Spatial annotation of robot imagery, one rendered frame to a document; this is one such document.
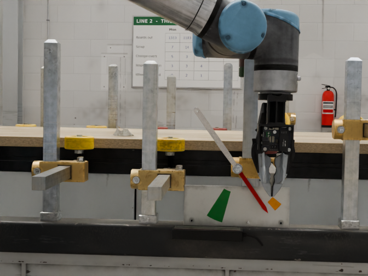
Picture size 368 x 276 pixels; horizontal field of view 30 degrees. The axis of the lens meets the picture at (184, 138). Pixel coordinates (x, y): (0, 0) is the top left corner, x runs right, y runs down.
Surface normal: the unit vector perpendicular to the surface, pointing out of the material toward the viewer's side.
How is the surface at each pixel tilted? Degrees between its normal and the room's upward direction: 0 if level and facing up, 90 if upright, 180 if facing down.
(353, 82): 90
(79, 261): 90
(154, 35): 90
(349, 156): 90
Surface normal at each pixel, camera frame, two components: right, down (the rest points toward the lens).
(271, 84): -0.29, 0.02
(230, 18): 0.26, 0.09
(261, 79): -0.73, 0.00
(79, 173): -0.06, 0.05
